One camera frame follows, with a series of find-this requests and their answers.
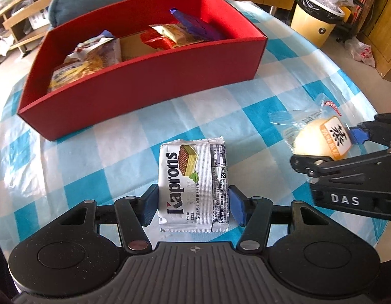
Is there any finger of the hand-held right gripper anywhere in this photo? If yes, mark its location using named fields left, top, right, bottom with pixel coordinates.
left=290, top=149, right=391, bottom=184
left=351, top=112, right=391, bottom=148

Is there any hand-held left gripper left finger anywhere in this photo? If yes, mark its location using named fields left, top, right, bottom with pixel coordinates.
left=30, top=184, right=160, bottom=254

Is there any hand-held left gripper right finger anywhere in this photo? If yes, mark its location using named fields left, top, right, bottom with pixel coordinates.
left=229, top=185, right=353, bottom=254

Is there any round yellow bun packet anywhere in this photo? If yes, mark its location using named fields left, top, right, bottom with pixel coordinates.
left=268, top=93, right=354, bottom=162

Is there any white wafer packet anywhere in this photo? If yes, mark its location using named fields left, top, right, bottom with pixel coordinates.
left=158, top=137, right=231, bottom=233

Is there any red cardboard box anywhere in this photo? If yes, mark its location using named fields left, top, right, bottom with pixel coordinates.
left=17, top=0, right=268, bottom=142

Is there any clear yellow noodle snack packet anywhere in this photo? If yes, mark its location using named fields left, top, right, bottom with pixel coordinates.
left=49, top=54, right=114, bottom=92

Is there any brown snack packet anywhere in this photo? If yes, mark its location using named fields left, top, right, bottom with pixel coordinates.
left=119, top=32, right=164, bottom=62

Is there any long red white snack packet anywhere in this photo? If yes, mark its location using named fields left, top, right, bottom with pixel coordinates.
left=150, top=23, right=204, bottom=45

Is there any purple snack packet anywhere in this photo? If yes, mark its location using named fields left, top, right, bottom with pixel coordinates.
left=169, top=8, right=224, bottom=42

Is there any white plastic bag red print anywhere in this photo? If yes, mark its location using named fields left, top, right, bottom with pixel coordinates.
left=344, top=36, right=377, bottom=67

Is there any blue white checkered tablecloth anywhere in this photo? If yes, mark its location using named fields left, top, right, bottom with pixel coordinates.
left=0, top=0, right=391, bottom=260

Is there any wooden cupboard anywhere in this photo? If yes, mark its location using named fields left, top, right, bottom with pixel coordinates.
left=354, top=0, right=391, bottom=84

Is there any yellow trash bin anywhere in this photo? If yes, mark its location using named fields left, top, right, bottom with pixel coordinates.
left=291, top=0, right=346, bottom=47

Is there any white paper bag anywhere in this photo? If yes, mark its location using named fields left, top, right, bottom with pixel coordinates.
left=0, top=35, right=15, bottom=57

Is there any white box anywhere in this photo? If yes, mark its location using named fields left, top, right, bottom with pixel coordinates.
left=28, top=9, right=50, bottom=28

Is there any blue rolled cushion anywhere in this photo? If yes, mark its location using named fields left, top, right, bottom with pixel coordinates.
left=48, top=0, right=212, bottom=29

